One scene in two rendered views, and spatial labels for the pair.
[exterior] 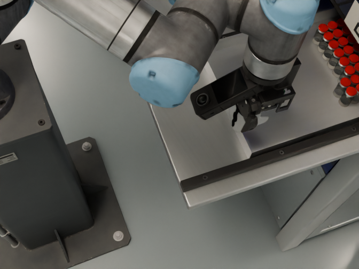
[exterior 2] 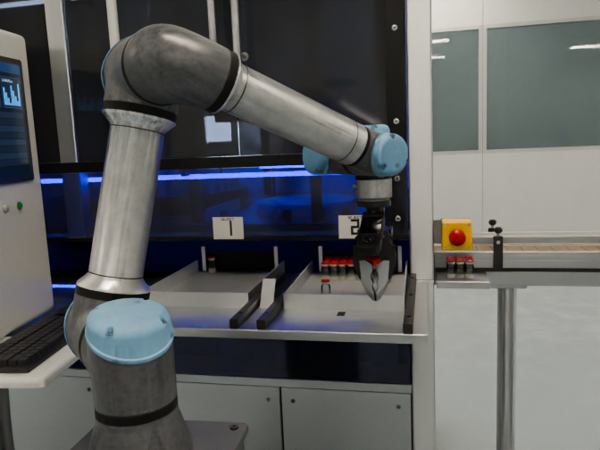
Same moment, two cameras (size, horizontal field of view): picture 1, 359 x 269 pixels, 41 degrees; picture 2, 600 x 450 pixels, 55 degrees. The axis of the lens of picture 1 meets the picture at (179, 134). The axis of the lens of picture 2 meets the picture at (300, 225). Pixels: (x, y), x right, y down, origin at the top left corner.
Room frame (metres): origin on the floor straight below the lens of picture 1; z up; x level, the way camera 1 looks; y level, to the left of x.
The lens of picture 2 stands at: (-0.15, 0.94, 1.25)
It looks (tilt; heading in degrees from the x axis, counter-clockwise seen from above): 9 degrees down; 306
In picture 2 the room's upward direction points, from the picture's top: 3 degrees counter-clockwise
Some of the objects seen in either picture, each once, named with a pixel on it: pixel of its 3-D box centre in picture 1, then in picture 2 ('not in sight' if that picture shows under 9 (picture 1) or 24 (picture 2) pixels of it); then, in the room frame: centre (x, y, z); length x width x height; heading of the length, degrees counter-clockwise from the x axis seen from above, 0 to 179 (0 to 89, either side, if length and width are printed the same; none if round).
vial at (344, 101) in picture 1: (347, 96); not in sight; (0.52, -0.33, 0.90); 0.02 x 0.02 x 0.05
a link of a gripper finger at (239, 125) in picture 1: (252, 121); (383, 278); (0.42, -0.13, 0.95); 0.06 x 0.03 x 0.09; 113
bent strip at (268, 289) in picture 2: not in sight; (262, 299); (0.63, 0.01, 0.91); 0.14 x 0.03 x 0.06; 114
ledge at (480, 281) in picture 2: not in sight; (462, 278); (0.38, -0.49, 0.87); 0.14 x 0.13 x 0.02; 114
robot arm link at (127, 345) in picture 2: not in sight; (130, 352); (0.52, 0.44, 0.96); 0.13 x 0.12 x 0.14; 158
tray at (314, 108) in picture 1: (299, 76); (351, 282); (0.56, -0.24, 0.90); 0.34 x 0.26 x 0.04; 114
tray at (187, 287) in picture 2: not in sight; (219, 280); (0.87, -0.10, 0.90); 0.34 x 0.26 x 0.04; 114
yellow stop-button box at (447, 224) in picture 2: not in sight; (456, 234); (0.38, -0.45, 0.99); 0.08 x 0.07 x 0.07; 114
